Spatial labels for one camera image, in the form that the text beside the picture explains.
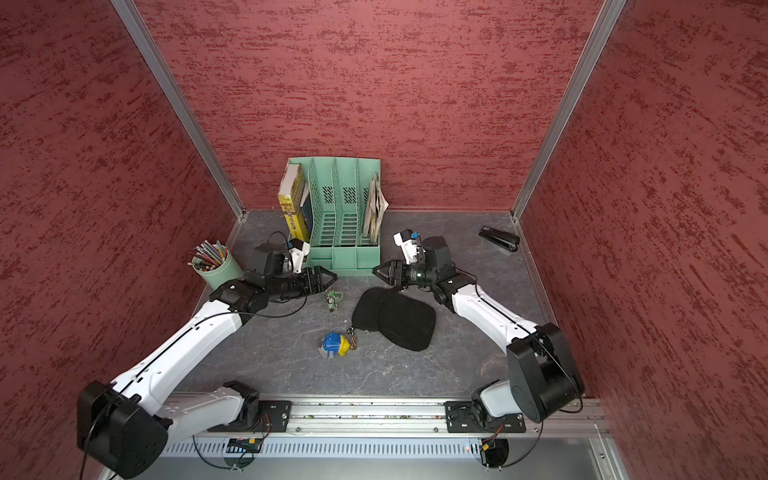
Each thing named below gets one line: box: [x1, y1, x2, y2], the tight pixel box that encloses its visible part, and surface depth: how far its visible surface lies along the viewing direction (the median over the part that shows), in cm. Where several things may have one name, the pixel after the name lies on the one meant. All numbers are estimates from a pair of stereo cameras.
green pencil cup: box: [192, 250, 244, 291], surface depth 89 cm
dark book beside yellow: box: [301, 192, 314, 241], surface depth 105 cm
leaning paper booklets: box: [363, 174, 390, 245], surface depth 100 cm
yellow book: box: [278, 163, 309, 241], surface depth 96 cm
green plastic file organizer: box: [290, 157, 381, 276], surface depth 109 cm
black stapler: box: [478, 226, 520, 252], surface depth 113 cm
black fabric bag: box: [352, 287, 436, 351], surface depth 90 cm
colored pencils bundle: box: [187, 240, 229, 271], surface depth 91 cm
